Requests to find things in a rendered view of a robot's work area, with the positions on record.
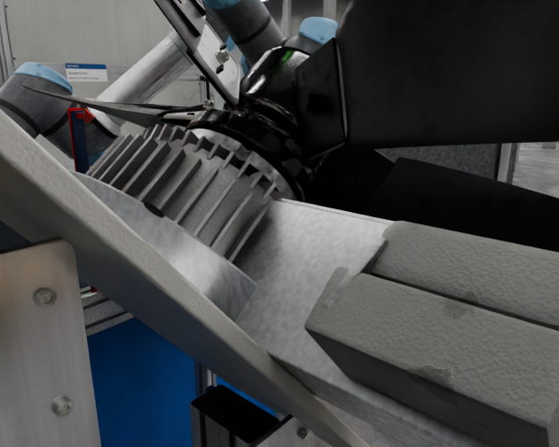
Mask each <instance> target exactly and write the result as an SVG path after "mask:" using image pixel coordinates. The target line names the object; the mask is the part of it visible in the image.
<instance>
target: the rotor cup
mask: <svg viewBox="0 0 559 447"><path fill-rule="evenodd" d="M268 51H271V52H270V53H269V54H268V56H267V57H266V58H265V59H264V61H263V62H262V63H261V65H260V66H259V67H258V68H257V70H254V71H251V70H252V69H253V67H254V66H255V65H256V63H257V62H258V61H259V60H260V58H261V57H262V56H263V55H264V53H263V54H262V55H261V56H260V57H259V58H258V59H257V61H256V62H255V63H254V65H253V66H252V67H251V68H250V69H249V70H248V71H247V73H246V74H245V75H244V76H243V78H242V79H241V80H240V93H239V103H238V104H237V105H236V107H235V109H234V110H232V109H231V108H230V107H229V106H228V105H227V104H226V102H224V105H223V110H216V109H209V110H204V111H201V112H199V113H198V114H196V115H195V117H194V118H193V119H192V120H191V122H190V123H189V124H188V125H187V127H186V128H185V132H187V131H188V130H189V129H208V130H212V131H215V132H218V133H221V134H223V135H226V136H228V137H230V138H232V139H234V140H236V141H238V142H240V143H242V144H243V146H244V147H245V148H246V150H249V151H254V152H255V153H257V154H258V155H260V156H261V157H262V158H264V159H265V160H266V161H267V162H269V163H270V164H271V165H272V166H273V167H274V168H275V169H276V170H277V171H278V172H279V173H280V174H281V175H282V176H283V177H284V179H285V180H286V181H287V183H288V184H289V185H290V187H291V188H292V190H293V192H294V193H295V196H296V198H297V200H298V201H299V202H303V203H309V201H310V200H311V197H312V185H311V180H310V178H309V176H308V173H310V172H312V171H313V170H314V169H316V167H317V166H318V165H319V164H320V162H321V161H322V159H323V157H324V156H325V154H326V153H324V154H322V155H320V156H318V157H316V158H314V159H309V160H306V161H303V159H302V149H301V138H300V129H299V118H298V108H297V97H296V87H295V68H296V67H298V66H299V65H300V64H301V63H302V62H304V61H305V60H306V59H307V58H309V57H310V55H311V54H310V53H309V52H306V51H303V50H300V49H297V48H294V47H287V46H280V47H274V48H271V49H269V50H268Z"/></svg>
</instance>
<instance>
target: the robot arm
mask: <svg viewBox="0 0 559 447"><path fill-rule="evenodd" d="M198 2H199V3H200V4H201V5H202V7H203V8H204V9H205V10H206V11H207V14H205V15H206V21H207V22H208V23H209V24H210V26H211V27H212V28H213V29H214V31H215V32H216V34H217V35H218V37H219V38H220V39H221V41H222V42H223V43H227V47H226V48H227V49H228V50H229V52H231V51H232V50H233V49H234V47H235V46H236V45H237V47H238V48H239V50H240V51H241V53H242V55H241V60H240V64H241V66H242V70H243V74H244V75H245V74H246V73H247V71H248V70H249V69H250V68H251V67H252V66H253V65H254V63H255V62H256V61H257V59H258V58H259V57H260V56H261V55H262V54H263V53H265V52H266V51H268V50H269V49H271V48H274V47H280V46H287V47H294V48H297V49H300V50H303V51H306V52H309V53H310V54H312V53H314V52H315V51H316V50H317V49H319V48H320V47H321V46H322V45H323V44H325V43H326V42H327V41H328V40H330V39H331V38H332V37H335V32H336V29H337V28H338V26H339V24H338V23H337V22H335V21H334V20H331V19H327V18H322V17H309V18H307V19H305V20H304V21H302V23H301V26H300V29H299V30H298V33H297V34H298V36H295V37H289V38H285V37H284V35H283V34H282V33H281V31H280V29H279V28H278V26H277V24H276V23H275V21H274V20H273V18H272V16H271V14H270V13H269V12H268V10H267V9H266V7H265V6H264V3H263V2H262V0H198ZM186 49H187V46H186V45H185V43H184V42H183V40H182V39H181V38H180V36H179V35H178V33H177V32H176V30H175V29H174V28H173V27H172V26H171V24H170V28H169V35H168V36H167V37H166V38H165V39H164V40H162V41H161V42H160V43H159V44H158V45H157V46H155V47H154V48H153V49H152V50H151V51H150V52H148V53H147V54H146V55H145V56H144V57H143V58H142V59H141V60H140V61H139V62H138V63H137V64H135V65H134V66H133V67H132V68H131V69H129V70H128V71H127V72H126V73H125V74H124V75H122V76H121V77H120V78H119V79H118V80H117V81H115V82H114V83H113V84H112V85H111V86H110V87H108V88H107V89H106V90H105V91H104V92H102V93H101V94H100V95H99V96H98V97H97V98H86V99H88V100H95V101H103V102H113V103H124V104H147V103H148V102H150V101H151V100H152V99H153V98H154V97H156V96H157V95H158V94H159V93H160V92H161V91H163V90H164V89H165V88H166V87H167V86H169V85H170V84H171V83H172V82H173V81H175V80H176V79H177V78H178V77H179V76H180V75H181V74H182V73H183V72H184V71H185V70H187V69H188V68H189V67H190V66H191V65H194V63H193V61H192V60H191V59H190V57H189V56H188V55H187V54H186ZM22 85H23V86H26V87H29V88H32V89H36V90H43V91H47V92H51V93H55V94H59V95H64V96H69V97H71V95H72V94H73V87H72V86H71V84H70V82H69V81H68V80H67V79H66V78H65V77H64V76H62V75H61V74H59V73H58V72H56V71H55V70H53V69H51V68H49V67H47V66H44V65H42V64H39V63H35V62H28V63H24V64H23V65H21V66H20V67H19V68H18V70H17V71H16V72H13V73H12V74H11V77H10V78H9V79H8V80H7V82H6V83H5V84H4V85H3V86H2V87H1V89H0V109H1V110H2V111H3V112H5V113H6V114H7V115H8V116H9V117H10V118H11V119H12V120H13V121H15V122H16V123H17V124H18V125H19V126H20V127H21V128H22V129H23V130H25V131H26V132H27V133H28V134H29V136H31V137H32V138H33V139H34V140H35V139H36V138H37V136H38V135H39V134H41V135H42V136H43V137H44V138H46V139H47V140H48V141H49V142H51V143H52V144H53V145H55V146H56V147H57V148H58V149H60V151H61V152H63V153H64V154H65V155H66V156H67V157H68V158H69V159H71V160H74V155H73V147H72V140H71V134H70V127H69V119H68V112H67V109H68V108H79V107H81V108H82V109H83V113H84V109H85V108H86V109H88V110H89V111H90V112H91V113H92V114H93V115H95V116H96V117H95V118H94V119H93V120H92V121H91V122H89V123H88V124H86V122H85V119H84V127H85V134H86V142H87V149H88V156H89V164H90V167H91V166H92V165H93V164H94V163H95V162H96V161H97V160H98V159H99V157H100V156H101V155H102V154H103V153H104V152H105V151H106V149H107V148H108V147H109V146H110V145H111V144H112V143H113V142H114V141H115V140H116V139H117V138H118V137H119V136H120V135H121V126H122V125H123V124H124V123H125V122H126V121H125V120H123V119H120V118H118V117H115V116H112V115H110V114H106V113H103V112H100V111H98V110H95V109H92V108H89V107H87V106H82V105H79V104H76V103H74V102H70V101H67V100H64V99H60V98H55V97H51V96H47V95H44V94H41V93H37V92H34V91H32V90H27V89H25V88H24V87H22Z"/></svg>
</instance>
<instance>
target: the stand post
mask: <svg viewBox="0 0 559 447"><path fill-rule="evenodd" d="M190 415H191V429H192V442H193V447H249V446H250V445H251V444H252V443H254V442H255V441H256V440H258V439H259V438H260V437H261V436H263V435H264V434H265V433H267V432H268V431H269V430H271V429H272V428H273V427H275V426H276V425H277V424H278V423H280V420H279V419H278V418H276V417H274V416H273V415H271V414H270V413H269V412H266V411H264V410H263V409H261V408H260V407H258V406H257V405H255V404H253V403H251V402H250V401H249V400H247V399H246V398H244V397H242V396H240V395H238V394H236V393H235V392H233V391H231V390H230V389H229V388H227V387H226V386H224V385H222V384H219V385H217V386H216V387H214V388H212V389H211V390H209V391H208V392H206V393H205V394H203V395H202V396H199V397H197V398H196V399H194V400H193V401H192V402H191V403H190Z"/></svg>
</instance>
